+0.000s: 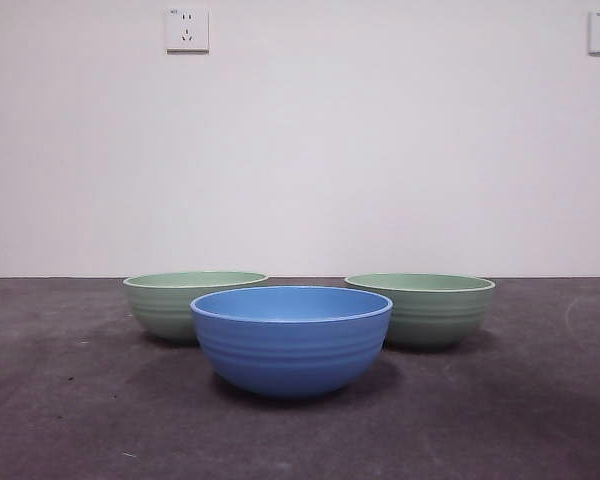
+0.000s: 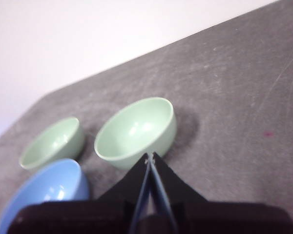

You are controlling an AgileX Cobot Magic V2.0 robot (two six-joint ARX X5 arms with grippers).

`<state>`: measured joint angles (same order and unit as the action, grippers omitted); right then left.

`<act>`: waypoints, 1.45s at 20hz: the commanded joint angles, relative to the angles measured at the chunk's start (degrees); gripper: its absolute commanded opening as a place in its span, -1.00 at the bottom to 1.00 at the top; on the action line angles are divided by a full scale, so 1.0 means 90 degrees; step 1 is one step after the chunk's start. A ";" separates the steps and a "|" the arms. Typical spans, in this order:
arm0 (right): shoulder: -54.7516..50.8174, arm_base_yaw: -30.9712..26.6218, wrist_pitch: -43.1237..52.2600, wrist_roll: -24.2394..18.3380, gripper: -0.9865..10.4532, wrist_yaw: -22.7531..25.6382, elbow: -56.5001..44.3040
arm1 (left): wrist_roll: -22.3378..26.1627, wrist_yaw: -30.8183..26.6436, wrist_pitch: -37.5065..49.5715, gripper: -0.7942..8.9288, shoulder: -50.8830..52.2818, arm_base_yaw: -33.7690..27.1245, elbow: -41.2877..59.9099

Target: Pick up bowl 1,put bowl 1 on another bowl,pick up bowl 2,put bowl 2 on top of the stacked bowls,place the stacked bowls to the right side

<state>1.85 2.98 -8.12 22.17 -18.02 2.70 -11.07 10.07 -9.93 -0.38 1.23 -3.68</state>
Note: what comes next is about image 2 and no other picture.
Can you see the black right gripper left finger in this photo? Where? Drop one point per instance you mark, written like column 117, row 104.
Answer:
column 133, row 185

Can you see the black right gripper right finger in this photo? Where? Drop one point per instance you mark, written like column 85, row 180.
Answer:
column 172, row 187

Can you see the pale green bowl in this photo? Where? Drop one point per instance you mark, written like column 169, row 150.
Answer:
column 134, row 126
column 51, row 141

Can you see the blue ribbed bowl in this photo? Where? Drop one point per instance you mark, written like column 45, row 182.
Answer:
column 46, row 180

